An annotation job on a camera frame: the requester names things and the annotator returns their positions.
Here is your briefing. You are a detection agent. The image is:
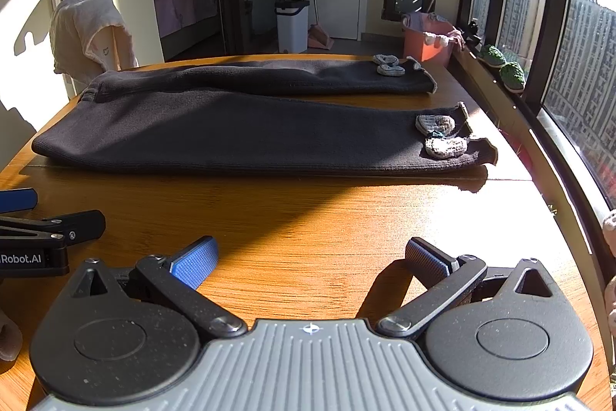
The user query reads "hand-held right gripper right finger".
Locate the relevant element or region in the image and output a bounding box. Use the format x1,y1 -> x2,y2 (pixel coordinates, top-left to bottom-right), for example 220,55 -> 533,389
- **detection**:
375,237 -> 555,339

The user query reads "white trash bin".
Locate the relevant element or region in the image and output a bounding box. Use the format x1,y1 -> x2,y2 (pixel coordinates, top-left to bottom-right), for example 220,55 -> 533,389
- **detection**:
275,0 -> 310,54

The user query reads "pink bucket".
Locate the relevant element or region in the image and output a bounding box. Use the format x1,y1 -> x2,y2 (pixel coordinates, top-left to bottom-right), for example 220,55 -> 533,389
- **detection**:
402,28 -> 455,66

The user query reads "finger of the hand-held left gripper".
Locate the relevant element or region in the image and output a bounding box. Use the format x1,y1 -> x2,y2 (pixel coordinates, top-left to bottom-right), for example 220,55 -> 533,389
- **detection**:
0,188 -> 38,212
0,210 -> 107,248

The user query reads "pink bed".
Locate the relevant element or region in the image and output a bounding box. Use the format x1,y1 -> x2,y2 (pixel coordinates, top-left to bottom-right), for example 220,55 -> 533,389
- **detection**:
151,0 -> 223,53

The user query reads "beige soft item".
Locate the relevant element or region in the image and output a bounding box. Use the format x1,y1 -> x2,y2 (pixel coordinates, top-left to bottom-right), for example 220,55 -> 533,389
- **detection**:
601,209 -> 616,344

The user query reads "small black item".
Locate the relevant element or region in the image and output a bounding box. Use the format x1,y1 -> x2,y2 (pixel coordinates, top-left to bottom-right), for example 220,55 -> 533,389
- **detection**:
459,20 -> 483,50

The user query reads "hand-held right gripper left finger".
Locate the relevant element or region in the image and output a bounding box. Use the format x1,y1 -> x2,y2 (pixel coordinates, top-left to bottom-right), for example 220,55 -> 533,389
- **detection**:
62,236 -> 248,339

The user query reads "beige towel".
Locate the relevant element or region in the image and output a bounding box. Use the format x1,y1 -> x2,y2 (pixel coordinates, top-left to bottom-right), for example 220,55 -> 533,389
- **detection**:
49,0 -> 139,85

